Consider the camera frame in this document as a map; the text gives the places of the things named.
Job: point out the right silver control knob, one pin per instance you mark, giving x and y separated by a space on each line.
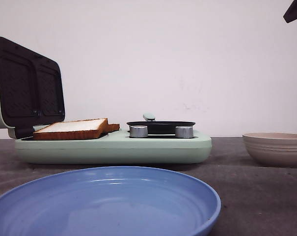
184 132

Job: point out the mint green breakfast maker base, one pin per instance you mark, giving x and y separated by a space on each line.
116 148

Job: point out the black round frying pan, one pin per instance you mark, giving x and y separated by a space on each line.
159 127

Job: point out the beige ribbed bowl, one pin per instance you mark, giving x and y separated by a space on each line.
273 149

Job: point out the blue round plate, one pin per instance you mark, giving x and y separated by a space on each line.
110 201

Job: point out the toast bread slice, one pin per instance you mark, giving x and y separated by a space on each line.
112 128
73 130

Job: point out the left silver control knob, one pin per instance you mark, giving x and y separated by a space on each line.
138 131

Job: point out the grey table cloth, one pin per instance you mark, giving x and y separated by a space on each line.
256 200

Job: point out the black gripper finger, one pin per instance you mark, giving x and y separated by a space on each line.
291 13

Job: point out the breakfast maker hinged lid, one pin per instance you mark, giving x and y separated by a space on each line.
31 94

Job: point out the silver control knob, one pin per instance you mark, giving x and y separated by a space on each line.
184 132
138 131

